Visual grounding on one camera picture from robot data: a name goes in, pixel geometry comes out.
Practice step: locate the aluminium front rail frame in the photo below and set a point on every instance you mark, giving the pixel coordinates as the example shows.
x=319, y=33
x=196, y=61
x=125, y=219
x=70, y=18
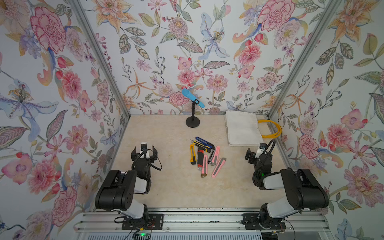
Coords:
x=203, y=224

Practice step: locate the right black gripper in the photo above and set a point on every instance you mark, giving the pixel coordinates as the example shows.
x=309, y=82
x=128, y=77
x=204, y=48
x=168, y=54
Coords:
x=252, y=157

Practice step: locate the pink utility knife middle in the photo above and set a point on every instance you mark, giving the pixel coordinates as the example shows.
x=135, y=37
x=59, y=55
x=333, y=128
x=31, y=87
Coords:
x=215, y=158

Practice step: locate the pink utility knife right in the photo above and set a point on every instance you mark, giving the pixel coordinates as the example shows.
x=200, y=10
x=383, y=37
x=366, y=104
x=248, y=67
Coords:
x=218, y=167

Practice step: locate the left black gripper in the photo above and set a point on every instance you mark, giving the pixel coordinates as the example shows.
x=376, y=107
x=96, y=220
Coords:
x=150, y=158

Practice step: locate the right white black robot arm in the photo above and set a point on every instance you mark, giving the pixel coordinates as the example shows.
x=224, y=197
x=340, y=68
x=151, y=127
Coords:
x=302, y=190

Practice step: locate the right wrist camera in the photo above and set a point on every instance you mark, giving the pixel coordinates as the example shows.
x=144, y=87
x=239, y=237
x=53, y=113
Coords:
x=262, y=148

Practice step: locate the pink utility knife left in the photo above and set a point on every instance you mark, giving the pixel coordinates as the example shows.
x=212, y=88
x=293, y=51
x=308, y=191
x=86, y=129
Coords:
x=204, y=167

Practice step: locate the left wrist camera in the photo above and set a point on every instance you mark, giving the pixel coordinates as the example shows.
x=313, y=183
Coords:
x=144, y=146

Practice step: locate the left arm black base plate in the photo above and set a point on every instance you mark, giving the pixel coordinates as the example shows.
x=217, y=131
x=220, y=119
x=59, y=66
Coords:
x=149, y=221

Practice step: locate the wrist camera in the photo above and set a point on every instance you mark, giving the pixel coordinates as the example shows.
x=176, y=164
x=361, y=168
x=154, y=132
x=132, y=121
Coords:
x=262, y=148
x=144, y=146

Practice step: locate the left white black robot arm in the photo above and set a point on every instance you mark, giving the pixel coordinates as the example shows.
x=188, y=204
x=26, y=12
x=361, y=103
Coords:
x=118, y=189

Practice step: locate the white canvas pouch yellow handles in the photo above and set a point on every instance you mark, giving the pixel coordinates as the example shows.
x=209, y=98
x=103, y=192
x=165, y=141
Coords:
x=243, y=129

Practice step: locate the blue microphone on black stand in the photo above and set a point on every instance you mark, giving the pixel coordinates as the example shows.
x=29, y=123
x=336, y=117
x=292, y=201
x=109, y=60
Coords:
x=192, y=121

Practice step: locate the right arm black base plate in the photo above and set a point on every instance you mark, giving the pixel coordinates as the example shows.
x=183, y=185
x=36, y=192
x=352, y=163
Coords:
x=255, y=222

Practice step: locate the pink utility knife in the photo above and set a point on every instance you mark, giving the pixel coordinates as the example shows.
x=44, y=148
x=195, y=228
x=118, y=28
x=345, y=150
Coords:
x=218, y=167
x=215, y=158
x=204, y=167

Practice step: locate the blue utility knife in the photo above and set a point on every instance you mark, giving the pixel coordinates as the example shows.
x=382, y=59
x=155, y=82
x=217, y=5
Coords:
x=205, y=142

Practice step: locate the grey small utility knife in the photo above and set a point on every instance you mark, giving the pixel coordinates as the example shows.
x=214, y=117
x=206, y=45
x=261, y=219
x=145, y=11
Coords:
x=211, y=157

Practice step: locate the red black utility knife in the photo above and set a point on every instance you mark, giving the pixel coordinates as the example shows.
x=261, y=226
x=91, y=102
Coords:
x=200, y=158

